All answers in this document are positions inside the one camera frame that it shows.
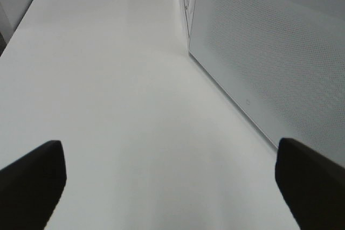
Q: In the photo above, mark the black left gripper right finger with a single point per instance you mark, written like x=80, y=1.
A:
x=312, y=186

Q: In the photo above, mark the white microwave door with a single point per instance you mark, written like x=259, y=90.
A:
x=281, y=62

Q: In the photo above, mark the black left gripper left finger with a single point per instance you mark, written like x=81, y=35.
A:
x=31, y=187

